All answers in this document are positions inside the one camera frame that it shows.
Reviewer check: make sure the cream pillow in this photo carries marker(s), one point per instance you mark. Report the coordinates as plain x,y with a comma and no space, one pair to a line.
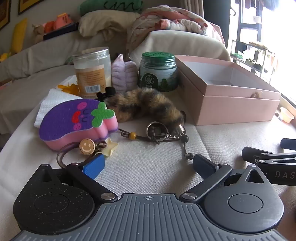
106,23

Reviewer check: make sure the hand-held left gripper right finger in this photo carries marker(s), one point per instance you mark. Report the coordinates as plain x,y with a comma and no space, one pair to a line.
204,164

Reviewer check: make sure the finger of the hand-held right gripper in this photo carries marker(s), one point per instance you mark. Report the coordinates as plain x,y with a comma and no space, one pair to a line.
288,144
254,154

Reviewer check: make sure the small teal pink toy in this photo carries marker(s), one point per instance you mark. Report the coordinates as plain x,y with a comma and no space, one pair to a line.
69,60

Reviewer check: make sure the lavender fuzzy plush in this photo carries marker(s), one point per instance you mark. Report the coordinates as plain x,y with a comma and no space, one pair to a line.
123,74

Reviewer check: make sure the clear jar with beige label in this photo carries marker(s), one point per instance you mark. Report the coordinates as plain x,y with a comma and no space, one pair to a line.
91,76

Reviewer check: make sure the purple eggplant sponge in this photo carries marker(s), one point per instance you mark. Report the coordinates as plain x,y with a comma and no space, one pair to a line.
67,120

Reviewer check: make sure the dark blue book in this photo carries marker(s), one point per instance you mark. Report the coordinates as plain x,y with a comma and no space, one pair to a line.
60,33

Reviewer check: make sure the cream fringed blanket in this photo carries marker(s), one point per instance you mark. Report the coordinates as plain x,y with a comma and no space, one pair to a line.
185,44

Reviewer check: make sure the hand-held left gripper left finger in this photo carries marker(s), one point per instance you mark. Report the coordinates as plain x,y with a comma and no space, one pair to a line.
93,166

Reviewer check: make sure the green cushion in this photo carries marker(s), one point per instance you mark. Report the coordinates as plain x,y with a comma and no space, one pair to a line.
92,7

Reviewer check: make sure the green glass jar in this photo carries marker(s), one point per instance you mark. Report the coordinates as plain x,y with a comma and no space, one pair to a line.
157,71

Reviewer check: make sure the pink cardboard box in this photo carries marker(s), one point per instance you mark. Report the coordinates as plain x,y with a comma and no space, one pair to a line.
231,109

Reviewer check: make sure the black hair clip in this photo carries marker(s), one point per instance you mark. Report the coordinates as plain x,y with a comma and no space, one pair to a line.
108,91

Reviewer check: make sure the small orange plastic cup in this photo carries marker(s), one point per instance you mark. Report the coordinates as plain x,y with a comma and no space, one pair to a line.
285,115

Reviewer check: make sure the metal shelf rack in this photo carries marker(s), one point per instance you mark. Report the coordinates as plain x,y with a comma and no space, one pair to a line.
252,58

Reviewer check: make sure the orange plush toy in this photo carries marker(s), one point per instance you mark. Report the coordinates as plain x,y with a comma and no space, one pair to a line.
61,22

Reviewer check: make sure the grey sofa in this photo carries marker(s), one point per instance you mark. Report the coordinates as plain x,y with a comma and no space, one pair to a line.
46,53

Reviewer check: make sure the white folded cloth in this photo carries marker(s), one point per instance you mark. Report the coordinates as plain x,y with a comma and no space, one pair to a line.
54,98

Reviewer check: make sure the beige plush toy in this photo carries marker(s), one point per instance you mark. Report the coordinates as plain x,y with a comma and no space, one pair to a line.
38,32

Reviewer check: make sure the yellow plush toy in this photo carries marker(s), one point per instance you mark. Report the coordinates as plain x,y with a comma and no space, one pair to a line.
19,34

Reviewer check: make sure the yellow framed picture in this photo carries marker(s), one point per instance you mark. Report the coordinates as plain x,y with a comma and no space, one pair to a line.
4,14
27,7

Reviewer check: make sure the beige curtain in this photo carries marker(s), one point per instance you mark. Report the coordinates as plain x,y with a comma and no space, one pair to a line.
192,7

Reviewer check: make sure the small brown fluffy item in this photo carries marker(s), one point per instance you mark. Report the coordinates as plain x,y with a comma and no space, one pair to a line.
256,95

